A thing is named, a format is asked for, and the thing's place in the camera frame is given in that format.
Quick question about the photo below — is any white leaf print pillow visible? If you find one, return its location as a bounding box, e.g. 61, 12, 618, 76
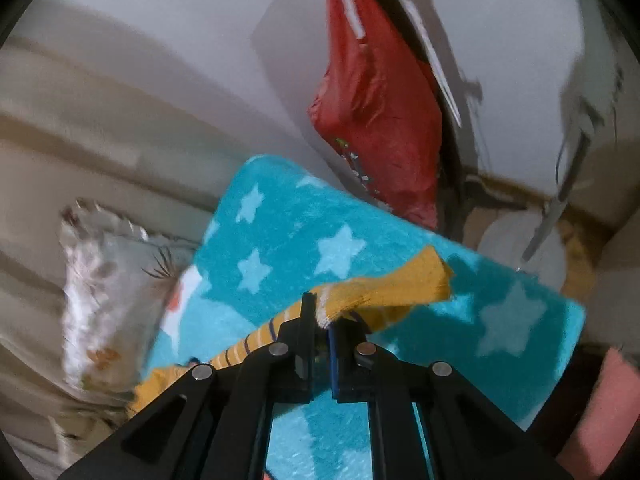
60, 200, 198, 394

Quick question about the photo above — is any beige curtain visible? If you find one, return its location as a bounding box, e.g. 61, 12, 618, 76
0, 44, 241, 411

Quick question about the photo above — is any orange striped knit sweater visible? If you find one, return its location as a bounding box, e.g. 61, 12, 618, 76
124, 245, 454, 418

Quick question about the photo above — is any pink dotted cushion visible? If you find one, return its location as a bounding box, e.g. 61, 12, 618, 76
558, 349, 639, 479

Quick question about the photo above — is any turquoise star fleece blanket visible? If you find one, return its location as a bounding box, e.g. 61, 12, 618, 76
142, 154, 586, 480

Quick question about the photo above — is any white round fan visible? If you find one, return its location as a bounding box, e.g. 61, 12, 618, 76
477, 209, 567, 292

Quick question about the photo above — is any red plastic bag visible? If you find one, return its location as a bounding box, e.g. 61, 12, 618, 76
308, 0, 442, 230

